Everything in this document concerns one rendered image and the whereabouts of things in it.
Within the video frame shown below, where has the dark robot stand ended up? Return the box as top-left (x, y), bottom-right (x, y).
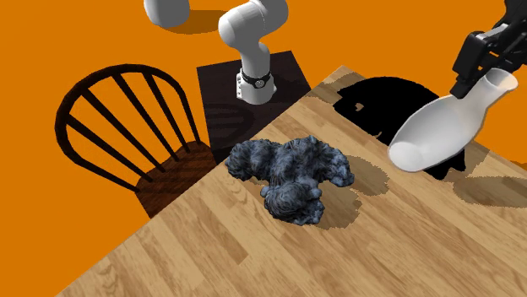
top-left (196, 50), bottom-right (312, 165)

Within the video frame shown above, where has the grey fluffy plush toy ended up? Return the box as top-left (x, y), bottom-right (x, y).
top-left (225, 135), bottom-right (356, 226)

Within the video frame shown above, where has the dark wooden spindle chair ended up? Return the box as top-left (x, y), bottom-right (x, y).
top-left (54, 63), bottom-right (218, 219)

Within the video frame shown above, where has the white vase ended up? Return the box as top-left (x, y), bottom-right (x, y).
top-left (388, 67), bottom-right (519, 173)

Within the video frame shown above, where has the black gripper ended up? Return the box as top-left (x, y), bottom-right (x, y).
top-left (449, 0), bottom-right (527, 100)

